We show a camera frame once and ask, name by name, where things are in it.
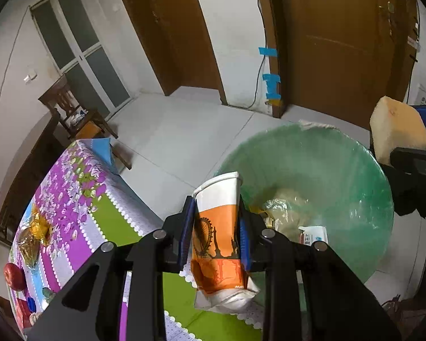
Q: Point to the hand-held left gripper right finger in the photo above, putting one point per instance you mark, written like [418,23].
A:
[243,236]

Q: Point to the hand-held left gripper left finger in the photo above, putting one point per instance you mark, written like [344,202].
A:
[186,227]

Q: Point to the orange and white paper cup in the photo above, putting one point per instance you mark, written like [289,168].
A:
[216,220]

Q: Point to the yellow sponge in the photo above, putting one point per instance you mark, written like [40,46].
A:
[397,128]

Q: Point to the bin with green plastic bag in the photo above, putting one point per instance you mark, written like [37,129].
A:
[305,163]

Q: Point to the crumpled clear plastic bag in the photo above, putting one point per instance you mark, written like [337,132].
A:
[284,206]

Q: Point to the small white carton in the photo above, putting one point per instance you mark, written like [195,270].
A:
[314,235]

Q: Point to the floral striped tablecloth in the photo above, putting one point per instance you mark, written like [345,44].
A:
[103,216]

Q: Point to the orange plastic wrapper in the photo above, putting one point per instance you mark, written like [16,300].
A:
[39,225]

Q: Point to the blue tape strip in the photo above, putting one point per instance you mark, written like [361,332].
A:
[268,52]
[272,86]

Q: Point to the white and blue cloth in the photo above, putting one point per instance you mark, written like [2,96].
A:
[78,115]

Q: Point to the bread in clear bag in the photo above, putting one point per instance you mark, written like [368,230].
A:
[28,248]

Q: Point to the dark wooden table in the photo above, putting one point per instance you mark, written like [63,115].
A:
[32,170]

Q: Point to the blue bottle cap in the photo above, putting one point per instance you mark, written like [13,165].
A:
[31,303]

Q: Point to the red apple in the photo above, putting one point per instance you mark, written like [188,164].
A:
[14,277]

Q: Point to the red carton box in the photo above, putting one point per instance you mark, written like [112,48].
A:
[23,313]

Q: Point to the frosted glass door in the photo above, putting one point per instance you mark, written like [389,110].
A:
[88,67]

